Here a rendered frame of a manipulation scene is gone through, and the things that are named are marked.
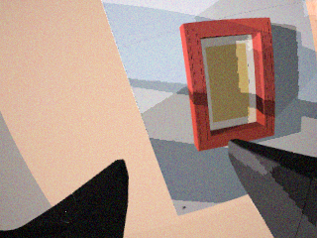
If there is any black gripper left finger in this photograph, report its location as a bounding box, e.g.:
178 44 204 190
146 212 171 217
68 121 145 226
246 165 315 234
0 159 130 238

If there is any red rectangular picture frame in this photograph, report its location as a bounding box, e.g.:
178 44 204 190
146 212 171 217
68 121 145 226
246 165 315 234
179 17 274 152

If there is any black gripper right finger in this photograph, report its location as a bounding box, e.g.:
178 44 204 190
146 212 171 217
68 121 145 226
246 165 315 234
229 139 317 238

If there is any grey flat board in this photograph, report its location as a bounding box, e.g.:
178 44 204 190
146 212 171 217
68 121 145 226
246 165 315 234
102 0 317 215

